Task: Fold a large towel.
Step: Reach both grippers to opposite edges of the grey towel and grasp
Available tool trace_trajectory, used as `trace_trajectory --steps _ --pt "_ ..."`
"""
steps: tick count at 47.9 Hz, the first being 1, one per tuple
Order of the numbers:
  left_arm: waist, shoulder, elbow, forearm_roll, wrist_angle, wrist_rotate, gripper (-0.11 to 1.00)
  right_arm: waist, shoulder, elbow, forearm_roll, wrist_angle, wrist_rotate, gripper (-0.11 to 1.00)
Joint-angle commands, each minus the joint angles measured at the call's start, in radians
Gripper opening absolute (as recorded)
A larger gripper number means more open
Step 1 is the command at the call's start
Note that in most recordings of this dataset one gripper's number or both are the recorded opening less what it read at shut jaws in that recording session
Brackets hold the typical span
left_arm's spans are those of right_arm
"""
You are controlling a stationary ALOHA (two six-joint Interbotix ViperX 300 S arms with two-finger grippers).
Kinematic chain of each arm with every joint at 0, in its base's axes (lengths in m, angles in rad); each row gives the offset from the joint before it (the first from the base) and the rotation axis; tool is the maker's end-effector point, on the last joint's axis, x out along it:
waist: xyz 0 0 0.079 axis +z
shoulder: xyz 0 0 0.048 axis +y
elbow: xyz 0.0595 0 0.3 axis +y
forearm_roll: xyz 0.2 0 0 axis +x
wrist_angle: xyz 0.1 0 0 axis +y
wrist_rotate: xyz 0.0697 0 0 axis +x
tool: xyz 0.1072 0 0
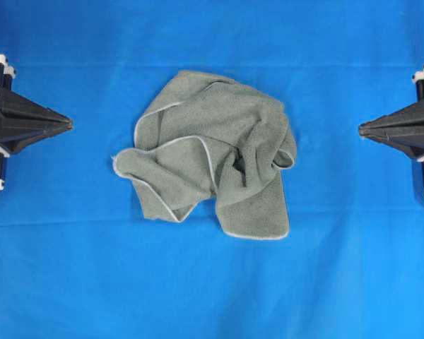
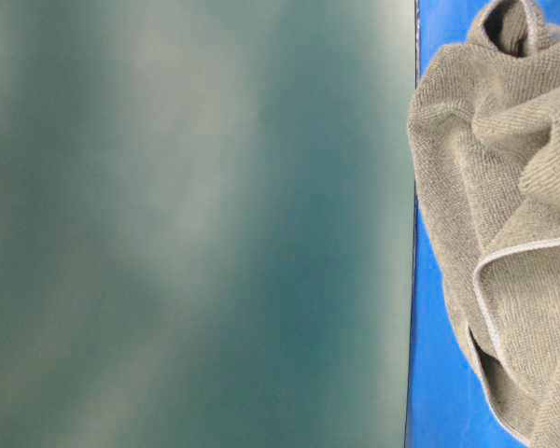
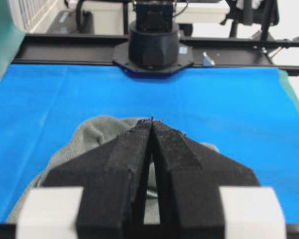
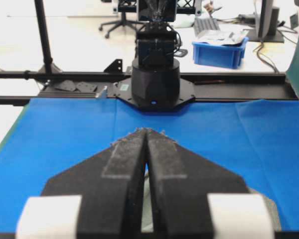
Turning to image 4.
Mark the black frame rail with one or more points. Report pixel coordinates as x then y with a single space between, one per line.
208 87

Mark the black monitor stand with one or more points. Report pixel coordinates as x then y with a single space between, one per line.
266 22

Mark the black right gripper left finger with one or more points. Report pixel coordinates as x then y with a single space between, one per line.
98 198

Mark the black office chair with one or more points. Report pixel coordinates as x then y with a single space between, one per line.
122 6

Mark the blue table cloth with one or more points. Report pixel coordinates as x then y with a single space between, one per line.
258 140

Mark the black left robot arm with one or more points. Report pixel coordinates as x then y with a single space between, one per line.
155 82

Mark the black frame post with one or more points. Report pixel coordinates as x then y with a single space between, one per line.
49 67

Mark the black keyboard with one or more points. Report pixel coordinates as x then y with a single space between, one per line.
201 24

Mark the blue plastic bin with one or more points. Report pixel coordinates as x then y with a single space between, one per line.
225 56

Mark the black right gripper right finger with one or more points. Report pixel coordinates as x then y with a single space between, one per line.
194 198

